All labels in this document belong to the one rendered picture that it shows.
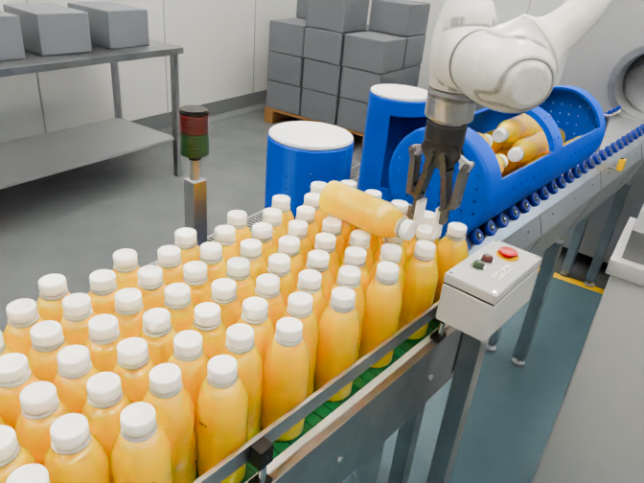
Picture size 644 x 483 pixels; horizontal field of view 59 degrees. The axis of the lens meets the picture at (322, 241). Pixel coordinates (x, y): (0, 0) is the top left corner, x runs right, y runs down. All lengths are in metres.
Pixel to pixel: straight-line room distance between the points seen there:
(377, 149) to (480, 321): 1.65
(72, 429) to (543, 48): 0.77
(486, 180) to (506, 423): 1.29
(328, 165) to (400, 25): 3.51
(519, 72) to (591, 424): 1.12
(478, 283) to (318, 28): 4.30
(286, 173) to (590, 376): 1.04
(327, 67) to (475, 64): 4.28
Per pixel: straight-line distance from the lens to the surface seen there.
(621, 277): 1.50
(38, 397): 0.76
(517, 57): 0.85
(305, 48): 5.25
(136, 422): 0.70
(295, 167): 1.79
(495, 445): 2.33
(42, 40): 3.63
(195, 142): 1.25
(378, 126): 2.55
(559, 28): 0.94
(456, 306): 1.04
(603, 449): 1.78
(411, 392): 1.19
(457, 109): 1.04
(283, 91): 5.46
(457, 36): 0.99
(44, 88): 4.55
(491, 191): 1.37
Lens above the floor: 1.60
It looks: 28 degrees down
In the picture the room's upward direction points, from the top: 6 degrees clockwise
